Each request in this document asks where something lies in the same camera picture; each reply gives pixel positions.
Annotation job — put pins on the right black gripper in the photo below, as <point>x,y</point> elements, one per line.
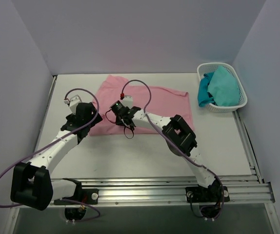
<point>120,119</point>

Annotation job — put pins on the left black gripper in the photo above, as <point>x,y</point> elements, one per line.
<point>91,119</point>

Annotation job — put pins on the pink t shirt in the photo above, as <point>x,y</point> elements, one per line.
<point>165,102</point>

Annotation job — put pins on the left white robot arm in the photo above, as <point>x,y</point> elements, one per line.
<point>31,183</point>

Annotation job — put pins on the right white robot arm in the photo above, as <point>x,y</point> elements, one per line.
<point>179,137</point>

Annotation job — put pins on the dark teal t shirt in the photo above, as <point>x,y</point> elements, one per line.
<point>204,97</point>

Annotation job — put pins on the white plastic basket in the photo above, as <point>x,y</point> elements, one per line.
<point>211,67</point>

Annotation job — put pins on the light teal t shirt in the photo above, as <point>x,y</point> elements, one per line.
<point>224,88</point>

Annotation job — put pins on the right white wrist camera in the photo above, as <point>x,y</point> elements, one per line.
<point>126,100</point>

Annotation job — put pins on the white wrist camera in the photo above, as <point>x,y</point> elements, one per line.
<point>126,100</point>
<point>73,102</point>

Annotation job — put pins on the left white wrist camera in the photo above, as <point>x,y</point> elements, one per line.
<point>73,102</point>

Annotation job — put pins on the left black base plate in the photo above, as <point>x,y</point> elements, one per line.
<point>88,196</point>

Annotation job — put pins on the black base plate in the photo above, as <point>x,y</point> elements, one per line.
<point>200,194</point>
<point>88,196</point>

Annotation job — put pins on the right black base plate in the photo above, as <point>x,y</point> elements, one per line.
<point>200,194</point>

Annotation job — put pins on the aluminium rail frame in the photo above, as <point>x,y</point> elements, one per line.
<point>143,174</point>

